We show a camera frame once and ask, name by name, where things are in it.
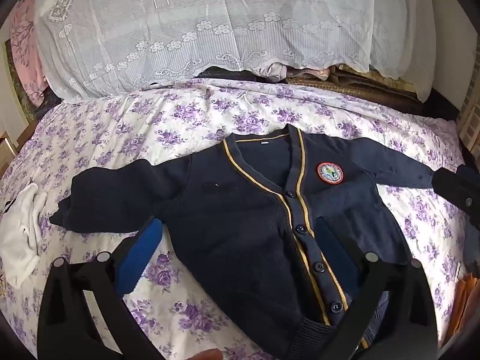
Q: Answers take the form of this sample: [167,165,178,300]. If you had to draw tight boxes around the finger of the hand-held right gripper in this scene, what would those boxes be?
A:
[431,165,480,231]

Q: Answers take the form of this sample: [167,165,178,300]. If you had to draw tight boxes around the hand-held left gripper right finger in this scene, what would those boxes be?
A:
[315,217,439,360]

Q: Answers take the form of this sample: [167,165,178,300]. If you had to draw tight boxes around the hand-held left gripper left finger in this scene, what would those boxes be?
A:
[37,215,164,360]

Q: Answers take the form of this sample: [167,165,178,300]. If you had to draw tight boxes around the navy blue cardigan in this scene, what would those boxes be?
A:
[49,123,437,360]

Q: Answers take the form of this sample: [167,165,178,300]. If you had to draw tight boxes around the person's left hand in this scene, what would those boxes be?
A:
[185,348,224,360]

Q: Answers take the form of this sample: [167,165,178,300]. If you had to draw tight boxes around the brick-patterned curtain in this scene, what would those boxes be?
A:
[455,71,480,151]

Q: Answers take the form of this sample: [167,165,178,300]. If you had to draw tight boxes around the orange-brown cloth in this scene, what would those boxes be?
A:
[446,270,480,349]

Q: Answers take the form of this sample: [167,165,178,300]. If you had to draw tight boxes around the purple floral bedsheet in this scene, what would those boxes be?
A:
[0,77,473,360]

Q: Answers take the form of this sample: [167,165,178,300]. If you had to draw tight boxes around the white cloth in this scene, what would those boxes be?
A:
[0,182,49,289]

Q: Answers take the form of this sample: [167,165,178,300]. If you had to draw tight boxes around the stack of brown mats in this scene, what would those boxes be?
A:
[285,65,424,115]

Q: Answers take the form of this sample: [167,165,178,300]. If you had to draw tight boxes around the beige wooden cabinet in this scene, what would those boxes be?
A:
[0,129,19,177]

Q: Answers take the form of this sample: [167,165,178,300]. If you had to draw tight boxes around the pink folded blanket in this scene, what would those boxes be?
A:
[255,62,331,81]

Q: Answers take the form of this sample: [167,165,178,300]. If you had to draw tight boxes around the white lace cover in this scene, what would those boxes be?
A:
[33,0,437,104]

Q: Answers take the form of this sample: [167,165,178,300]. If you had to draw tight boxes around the pink floral cloth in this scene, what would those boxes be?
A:
[9,0,49,107]

